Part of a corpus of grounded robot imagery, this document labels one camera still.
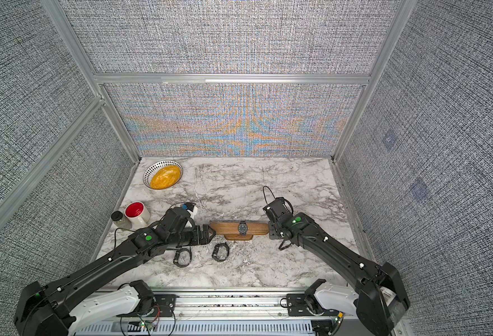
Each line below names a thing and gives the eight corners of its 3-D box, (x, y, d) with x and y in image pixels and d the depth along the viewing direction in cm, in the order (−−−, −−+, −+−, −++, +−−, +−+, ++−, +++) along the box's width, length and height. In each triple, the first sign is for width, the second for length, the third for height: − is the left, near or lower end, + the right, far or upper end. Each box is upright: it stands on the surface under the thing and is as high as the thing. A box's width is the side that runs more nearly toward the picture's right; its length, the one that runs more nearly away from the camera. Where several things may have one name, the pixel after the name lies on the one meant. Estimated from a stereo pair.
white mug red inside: (128, 227, 95) (120, 218, 89) (135, 210, 101) (127, 201, 95) (147, 227, 95) (140, 218, 89) (153, 210, 101) (146, 201, 95)
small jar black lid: (120, 232, 94) (107, 220, 86) (123, 223, 97) (112, 211, 88) (130, 232, 94) (119, 220, 86) (134, 223, 97) (123, 211, 88)
